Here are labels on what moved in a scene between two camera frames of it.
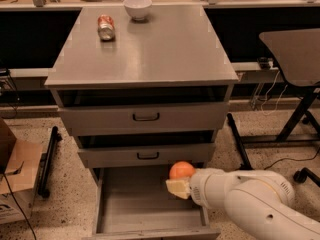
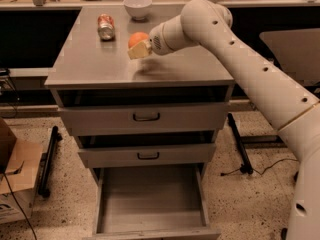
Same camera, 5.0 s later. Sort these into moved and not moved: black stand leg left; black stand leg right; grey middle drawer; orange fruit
Moved: orange fruit
Not moved: black stand leg right; grey middle drawer; black stand leg left
